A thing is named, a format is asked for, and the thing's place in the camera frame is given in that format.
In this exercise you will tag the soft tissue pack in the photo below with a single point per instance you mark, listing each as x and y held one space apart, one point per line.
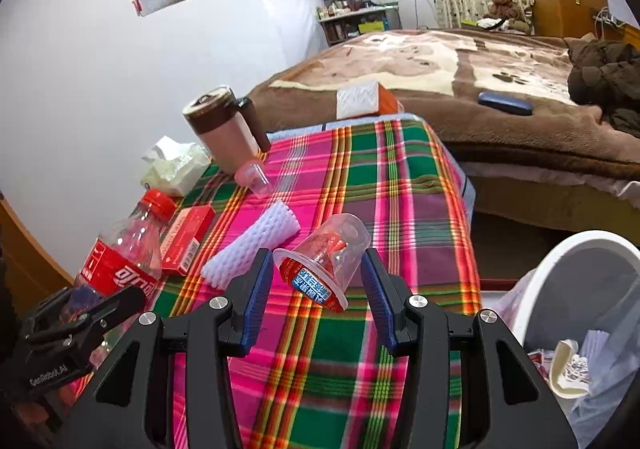
172 171

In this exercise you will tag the dark brown clothes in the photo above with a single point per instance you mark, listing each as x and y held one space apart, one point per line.
605 74

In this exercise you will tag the white power strip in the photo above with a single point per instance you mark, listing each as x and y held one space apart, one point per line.
605 18

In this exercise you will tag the orange and white tissue box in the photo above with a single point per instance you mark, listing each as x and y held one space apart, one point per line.
357 101

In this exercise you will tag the white shelf desk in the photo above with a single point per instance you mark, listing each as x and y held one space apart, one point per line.
360 11

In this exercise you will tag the plaid tablecloth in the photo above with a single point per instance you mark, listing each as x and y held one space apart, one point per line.
325 379

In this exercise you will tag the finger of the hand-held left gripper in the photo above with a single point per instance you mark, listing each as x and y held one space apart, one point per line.
42 311
120 301

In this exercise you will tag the brown and pink tumbler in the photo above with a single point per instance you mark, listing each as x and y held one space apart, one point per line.
220 139

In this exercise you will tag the blue glasses case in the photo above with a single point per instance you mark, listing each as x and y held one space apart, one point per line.
505 103

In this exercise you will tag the clear plastic cup red label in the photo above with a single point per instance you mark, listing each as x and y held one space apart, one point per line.
320 269

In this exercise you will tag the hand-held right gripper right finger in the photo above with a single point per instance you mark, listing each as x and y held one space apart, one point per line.
380 299

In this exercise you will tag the red cardboard box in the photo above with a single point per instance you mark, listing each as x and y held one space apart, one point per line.
187 239

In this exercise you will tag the small pink plastic cup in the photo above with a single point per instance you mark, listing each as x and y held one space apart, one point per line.
252 179

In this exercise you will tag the translucent bin liner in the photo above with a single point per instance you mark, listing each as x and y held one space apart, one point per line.
615 379

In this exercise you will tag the wooden headboard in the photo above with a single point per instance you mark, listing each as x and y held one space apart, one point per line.
627 34

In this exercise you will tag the clear bottle with red label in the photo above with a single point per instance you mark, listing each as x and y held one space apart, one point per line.
120 274

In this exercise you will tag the pink bed sheet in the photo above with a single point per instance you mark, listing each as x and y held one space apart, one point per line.
550 175

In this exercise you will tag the white trash bin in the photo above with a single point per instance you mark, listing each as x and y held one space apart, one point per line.
575 249

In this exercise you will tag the cream paper bag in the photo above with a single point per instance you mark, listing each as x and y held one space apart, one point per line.
560 364

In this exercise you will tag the bed with brown blanket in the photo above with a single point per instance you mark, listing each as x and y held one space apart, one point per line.
500 139

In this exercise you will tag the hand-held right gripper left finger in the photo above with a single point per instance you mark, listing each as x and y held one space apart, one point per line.
255 299

